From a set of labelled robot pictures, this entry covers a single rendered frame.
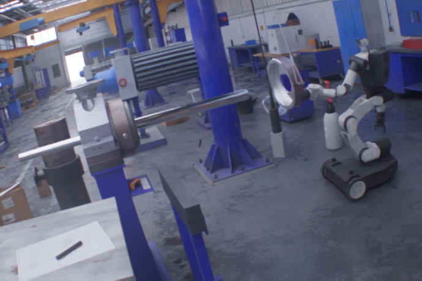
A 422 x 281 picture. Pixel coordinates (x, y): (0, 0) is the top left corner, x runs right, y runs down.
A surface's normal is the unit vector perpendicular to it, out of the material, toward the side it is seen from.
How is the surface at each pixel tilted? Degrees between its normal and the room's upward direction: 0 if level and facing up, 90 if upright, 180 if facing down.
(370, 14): 90
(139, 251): 90
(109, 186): 90
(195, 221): 90
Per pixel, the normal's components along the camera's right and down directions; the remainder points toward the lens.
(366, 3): 0.28, 0.18
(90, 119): 0.07, -0.54
